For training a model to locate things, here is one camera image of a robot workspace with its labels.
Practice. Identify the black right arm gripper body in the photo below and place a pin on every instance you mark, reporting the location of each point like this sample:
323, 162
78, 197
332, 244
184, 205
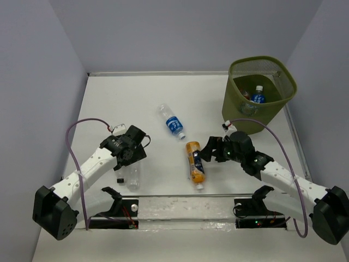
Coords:
230, 154

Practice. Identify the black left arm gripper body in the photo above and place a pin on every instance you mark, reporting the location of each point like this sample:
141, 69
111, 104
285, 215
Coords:
138, 155

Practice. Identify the clear crushed bottle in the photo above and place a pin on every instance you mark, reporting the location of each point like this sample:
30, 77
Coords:
133, 174

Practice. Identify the yellow label drink bottle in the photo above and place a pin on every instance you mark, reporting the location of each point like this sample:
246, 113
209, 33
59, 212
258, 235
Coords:
196, 175

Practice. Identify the blue label bottle white cap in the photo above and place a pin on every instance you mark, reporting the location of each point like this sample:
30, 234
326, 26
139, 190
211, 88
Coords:
258, 97

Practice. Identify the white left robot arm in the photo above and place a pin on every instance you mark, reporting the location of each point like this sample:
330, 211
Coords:
61, 207

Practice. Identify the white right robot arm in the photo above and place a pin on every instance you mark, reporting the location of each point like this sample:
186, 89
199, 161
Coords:
326, 209

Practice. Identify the green plastic waste bin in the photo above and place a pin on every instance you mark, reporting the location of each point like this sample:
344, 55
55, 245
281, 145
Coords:
279, 87

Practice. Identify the clear bottle black cap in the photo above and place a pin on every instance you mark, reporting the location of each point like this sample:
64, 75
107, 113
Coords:
120, 177

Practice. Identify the blue label bottle upper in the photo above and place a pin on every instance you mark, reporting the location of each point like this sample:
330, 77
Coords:
172, 122

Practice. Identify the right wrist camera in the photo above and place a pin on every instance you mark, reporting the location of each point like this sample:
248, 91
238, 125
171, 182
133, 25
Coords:
228, 128

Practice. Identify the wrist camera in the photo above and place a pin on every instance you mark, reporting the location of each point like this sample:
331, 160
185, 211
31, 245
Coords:
119, 130
228, 128

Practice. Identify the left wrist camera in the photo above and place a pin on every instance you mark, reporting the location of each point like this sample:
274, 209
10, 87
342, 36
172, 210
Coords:
119, 130

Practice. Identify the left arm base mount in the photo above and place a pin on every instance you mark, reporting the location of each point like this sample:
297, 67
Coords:
109, 210

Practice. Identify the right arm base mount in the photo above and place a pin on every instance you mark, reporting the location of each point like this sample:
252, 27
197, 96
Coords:
251, 213

